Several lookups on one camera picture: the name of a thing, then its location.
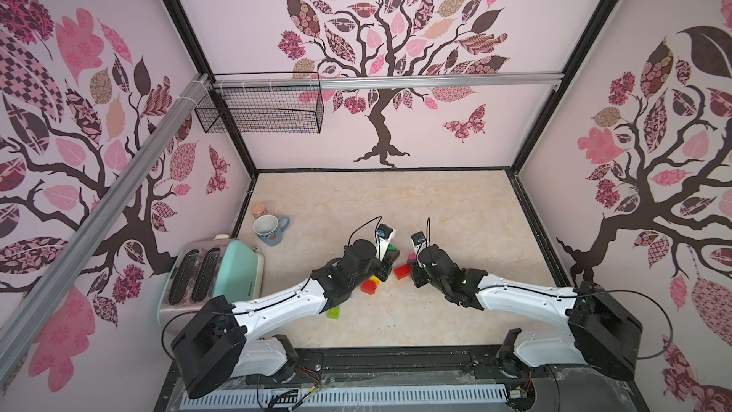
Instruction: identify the mint chrome toaster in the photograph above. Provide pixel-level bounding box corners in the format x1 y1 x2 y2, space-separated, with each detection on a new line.
157 236 265 335

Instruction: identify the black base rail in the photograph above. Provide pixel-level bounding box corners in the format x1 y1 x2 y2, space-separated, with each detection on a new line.
245 342 624 381

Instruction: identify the aluminium frame rail back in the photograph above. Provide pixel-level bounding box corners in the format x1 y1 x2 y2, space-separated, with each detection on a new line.
213 72 564 91

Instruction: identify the blue floral mug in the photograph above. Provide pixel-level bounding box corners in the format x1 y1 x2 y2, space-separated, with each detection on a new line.
253 215 291 247

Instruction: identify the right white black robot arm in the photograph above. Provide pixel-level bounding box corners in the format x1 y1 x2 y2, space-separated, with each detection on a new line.
413 237 642 381

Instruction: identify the aluminium frame rail left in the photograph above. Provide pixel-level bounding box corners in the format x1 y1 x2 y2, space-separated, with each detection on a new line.
1 74 211 381

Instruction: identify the black wire basket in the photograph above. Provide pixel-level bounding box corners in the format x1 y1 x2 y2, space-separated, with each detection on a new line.
194 71 325 135

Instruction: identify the lime square brick front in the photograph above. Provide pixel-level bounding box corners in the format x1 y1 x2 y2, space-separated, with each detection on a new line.
327 307 340 320

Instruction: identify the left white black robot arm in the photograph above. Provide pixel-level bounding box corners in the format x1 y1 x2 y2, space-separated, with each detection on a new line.
171 225 398 400

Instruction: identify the white slotted cable duct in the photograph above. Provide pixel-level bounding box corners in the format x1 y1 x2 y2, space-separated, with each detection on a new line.
179 385 508 411

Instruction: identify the red long brick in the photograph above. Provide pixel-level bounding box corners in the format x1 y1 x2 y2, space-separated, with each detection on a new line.
394 264 411 280

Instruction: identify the aluminium frame rail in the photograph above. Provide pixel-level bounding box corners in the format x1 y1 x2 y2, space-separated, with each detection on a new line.
213 72 564 91
1 74 211 381

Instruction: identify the small pink cup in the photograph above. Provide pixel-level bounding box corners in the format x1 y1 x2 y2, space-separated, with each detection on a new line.
251 203 269 219

